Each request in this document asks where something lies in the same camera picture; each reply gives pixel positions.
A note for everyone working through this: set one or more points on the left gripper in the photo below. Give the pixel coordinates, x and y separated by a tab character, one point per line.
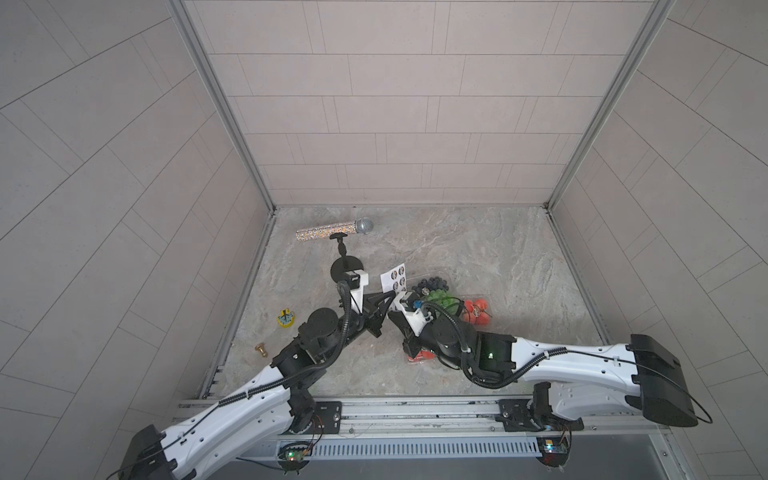
374	316

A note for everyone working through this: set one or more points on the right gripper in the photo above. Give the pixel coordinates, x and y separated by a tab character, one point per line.
410	343

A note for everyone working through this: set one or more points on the fruit sticker sheet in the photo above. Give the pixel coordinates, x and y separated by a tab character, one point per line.
394	279

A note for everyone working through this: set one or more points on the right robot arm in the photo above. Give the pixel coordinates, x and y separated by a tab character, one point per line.
570	382

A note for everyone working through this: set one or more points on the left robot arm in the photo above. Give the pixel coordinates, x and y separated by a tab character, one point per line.
275	401

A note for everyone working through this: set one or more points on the clear grape box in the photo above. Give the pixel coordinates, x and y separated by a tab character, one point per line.
436	290

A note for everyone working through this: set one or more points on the black microphone stand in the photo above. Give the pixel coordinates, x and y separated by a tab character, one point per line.
344	263

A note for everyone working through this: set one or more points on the far tomato box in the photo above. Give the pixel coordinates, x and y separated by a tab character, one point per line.
476	312

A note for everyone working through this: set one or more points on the glitter microphone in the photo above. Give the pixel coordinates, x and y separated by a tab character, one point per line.
359	226

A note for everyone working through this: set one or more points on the yellow toy piece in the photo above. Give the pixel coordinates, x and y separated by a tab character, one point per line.
286	318

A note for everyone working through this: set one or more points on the small brass piece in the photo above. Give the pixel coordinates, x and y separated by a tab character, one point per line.
260	348

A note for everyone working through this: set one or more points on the right circuit board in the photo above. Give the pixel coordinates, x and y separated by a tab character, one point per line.
554	452

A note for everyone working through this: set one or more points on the circuit board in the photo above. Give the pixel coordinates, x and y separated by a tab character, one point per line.
554	452
294	456

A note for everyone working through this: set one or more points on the left circuit board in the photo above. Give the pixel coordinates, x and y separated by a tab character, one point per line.
294	456

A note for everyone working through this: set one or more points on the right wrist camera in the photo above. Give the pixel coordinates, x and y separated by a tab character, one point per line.
405	311

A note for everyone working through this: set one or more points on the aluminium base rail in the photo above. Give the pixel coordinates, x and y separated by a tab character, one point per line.
454	416

